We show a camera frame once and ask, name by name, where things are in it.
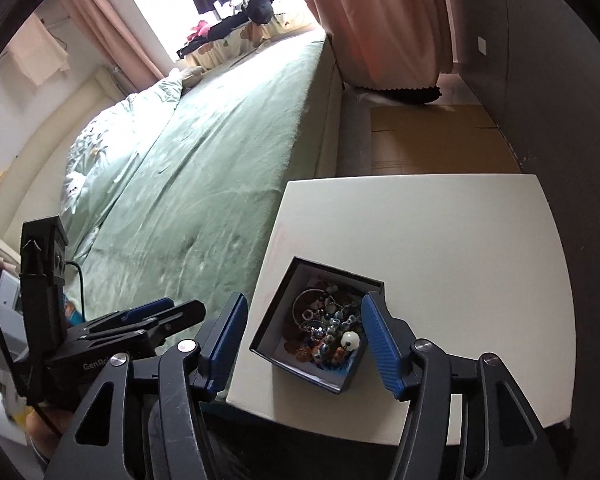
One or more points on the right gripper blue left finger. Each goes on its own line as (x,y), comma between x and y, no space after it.
(219,341)

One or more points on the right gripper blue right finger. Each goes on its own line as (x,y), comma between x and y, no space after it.
(390,340)

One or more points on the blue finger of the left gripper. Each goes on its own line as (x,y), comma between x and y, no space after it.
(131,316)
(160,319)

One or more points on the thin silver bangle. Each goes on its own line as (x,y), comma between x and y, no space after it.
(310,304)

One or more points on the black square jewelry box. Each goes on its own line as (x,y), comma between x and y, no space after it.
(312,351)

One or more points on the person's left hand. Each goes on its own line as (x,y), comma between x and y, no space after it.
(41,437)

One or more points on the green bed blanket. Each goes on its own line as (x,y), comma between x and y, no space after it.
(194,222)

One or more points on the white square side table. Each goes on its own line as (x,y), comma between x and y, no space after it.
(473,262)

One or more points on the cream padded headboard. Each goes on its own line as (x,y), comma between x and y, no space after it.
(31,189)

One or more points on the light floral duvet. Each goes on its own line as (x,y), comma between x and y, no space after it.
(106,155)

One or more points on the beige hanging towel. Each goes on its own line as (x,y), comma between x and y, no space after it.
(36,52)

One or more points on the black clothes on sill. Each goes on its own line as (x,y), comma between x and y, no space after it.
(258,12)

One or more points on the pink right curtain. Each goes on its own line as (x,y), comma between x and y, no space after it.
(388,44)

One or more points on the pink curtain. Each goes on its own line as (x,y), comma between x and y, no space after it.
(104,27)
(388,44)

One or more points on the pink left curtain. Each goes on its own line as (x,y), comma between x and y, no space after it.
(104,27)

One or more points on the floral window seat cushion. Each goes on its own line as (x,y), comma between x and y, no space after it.
(291,17)

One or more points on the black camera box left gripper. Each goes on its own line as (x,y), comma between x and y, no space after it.
(42,250)

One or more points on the white wall switch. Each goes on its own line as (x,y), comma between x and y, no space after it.
(482,48)

